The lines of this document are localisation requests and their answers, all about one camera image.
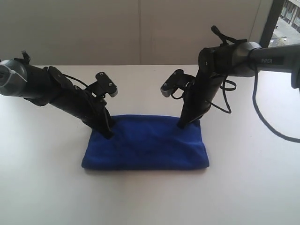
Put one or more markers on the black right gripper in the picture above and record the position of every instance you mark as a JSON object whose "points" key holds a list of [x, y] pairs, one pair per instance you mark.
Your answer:
{"points": [[199, 96]]}

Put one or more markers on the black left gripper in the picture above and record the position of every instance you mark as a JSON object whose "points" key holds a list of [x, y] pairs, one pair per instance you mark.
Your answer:
{"points": [[90, 110]]}

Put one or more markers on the blue microfibre towel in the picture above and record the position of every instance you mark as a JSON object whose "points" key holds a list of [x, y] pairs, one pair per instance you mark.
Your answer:
{"points": [[147, 142]]}

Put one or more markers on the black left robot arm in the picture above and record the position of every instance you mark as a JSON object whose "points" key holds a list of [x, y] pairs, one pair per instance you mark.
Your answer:
{"points": [[49, 86]]}

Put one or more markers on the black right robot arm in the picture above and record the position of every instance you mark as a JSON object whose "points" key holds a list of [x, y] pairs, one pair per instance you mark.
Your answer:
{"points": [[234, 57]]}

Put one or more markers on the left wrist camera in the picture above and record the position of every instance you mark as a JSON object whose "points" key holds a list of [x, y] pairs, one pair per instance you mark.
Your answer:
{"points": [[104, 85]]}

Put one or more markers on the dark window frame post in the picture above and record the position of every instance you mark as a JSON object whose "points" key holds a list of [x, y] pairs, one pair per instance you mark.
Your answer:
{"points": [[271, 22]]}

